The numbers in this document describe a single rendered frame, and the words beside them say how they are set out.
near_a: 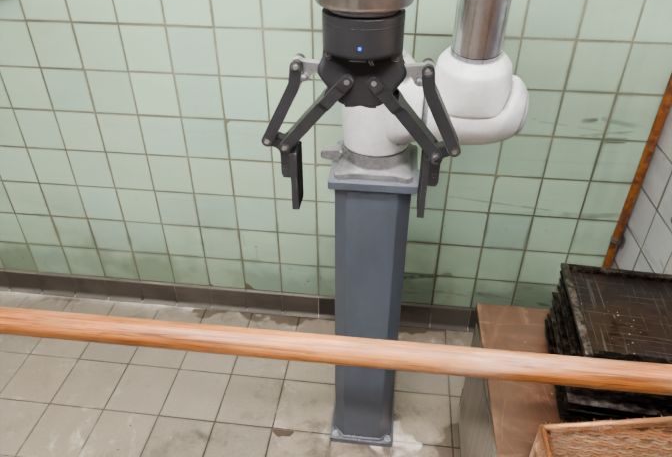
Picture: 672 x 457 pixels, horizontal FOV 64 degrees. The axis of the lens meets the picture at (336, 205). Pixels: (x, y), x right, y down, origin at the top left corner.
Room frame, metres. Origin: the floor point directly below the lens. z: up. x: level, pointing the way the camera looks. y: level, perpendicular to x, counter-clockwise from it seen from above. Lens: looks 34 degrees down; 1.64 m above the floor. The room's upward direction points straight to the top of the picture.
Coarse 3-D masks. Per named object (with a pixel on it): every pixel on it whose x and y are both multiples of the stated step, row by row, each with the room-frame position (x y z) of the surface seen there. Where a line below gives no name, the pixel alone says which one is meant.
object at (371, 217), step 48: (336, 192) 1.09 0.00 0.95; (384, 192) 1.04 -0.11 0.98; (336, 240) 1.09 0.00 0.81; (384, 240) 1.05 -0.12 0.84; (336, 288) 1.09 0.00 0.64; (384, 288) 1.05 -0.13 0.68; (384, 336) 1.05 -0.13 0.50; (336, 384) 1.09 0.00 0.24; (384, 384) 1.05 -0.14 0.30; (336, 432) 1.07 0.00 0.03; (384, 432) 1.06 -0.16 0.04
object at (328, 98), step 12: (336, 84) 0.49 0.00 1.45; (348, 84) 0.48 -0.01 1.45; (324, 96) 0.49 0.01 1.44; (336, 96) 0.49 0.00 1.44; (312, 108) 0.50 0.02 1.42; (324, 108) 0.49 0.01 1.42; (300, 120) 0.50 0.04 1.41; (312, 120) 0.49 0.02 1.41; (288, 132) 0.51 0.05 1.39; (300, 132) 0.50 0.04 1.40; (288, 144) 0.50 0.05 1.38
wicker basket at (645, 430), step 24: (552, 432) 0.61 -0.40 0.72; (576, 432) 0.61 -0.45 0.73; (600, 432) 0.60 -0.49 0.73; (624, 432) 0.60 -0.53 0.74; (648, 432) 0.60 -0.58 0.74; (552, 456) 0.55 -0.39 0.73; (576, 456) 0.60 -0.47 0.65; (600, 456) 0.60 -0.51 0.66; (624, 456) 0.60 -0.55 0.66; (648, 456) 0.59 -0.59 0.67
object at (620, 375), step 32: (0, 320) 0.43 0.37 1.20; (32, 320) 0.43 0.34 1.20; (64, 320) 0.43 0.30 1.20; (96, 320) 0.43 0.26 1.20; (128, 320) 0.43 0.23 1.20; (160, 320) 0.43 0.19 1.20; (224, 352) 0.39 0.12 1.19; (256, 352) 0.39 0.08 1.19; (288, 352) 0.39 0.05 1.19; (320, 352) 0.38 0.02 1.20; (352, 352) 0.38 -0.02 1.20; (384, 352) 0.38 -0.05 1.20; (416, 352) 0.38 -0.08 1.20; (448, 352) 0.38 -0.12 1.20; (480, 352) 0.38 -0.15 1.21; (512, 352) 0.38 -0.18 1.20; (576, 384) 0.35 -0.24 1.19; (608, 384) 0.35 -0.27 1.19; (640, 384) 0.34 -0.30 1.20
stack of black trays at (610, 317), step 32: (576, 288) 0.91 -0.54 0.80; (608, 288) 0.91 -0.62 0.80; (640, 288) 0.91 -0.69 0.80; (544, 320) 0.99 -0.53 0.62; (576, 320) 0.80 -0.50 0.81; (608, 320) 0.82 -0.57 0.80; (640, 320) 0.82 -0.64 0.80; (576, 352) 0.76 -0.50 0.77; (608, 352) 0.72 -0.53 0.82; (640, 352) 0.73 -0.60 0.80; (576, 416) 0.71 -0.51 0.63; (608, 416) 0.69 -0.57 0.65; (640, 416) 0.69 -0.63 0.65
